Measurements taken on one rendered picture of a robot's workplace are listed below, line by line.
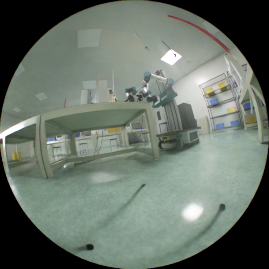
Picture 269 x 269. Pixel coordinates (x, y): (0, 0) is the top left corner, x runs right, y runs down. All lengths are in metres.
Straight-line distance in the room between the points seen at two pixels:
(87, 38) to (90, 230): 2.87
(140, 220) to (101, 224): 0.16
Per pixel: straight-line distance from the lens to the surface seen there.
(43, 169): 1.16
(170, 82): 1.46
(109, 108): 0.89
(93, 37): 2.61
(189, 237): 0.34
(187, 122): 1.66
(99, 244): 0.37
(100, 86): 1.23
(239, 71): 1.91
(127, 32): 2.58
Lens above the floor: 0.32
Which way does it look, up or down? 3 degrees up
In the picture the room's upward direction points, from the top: 9 degrees counter-clockwise
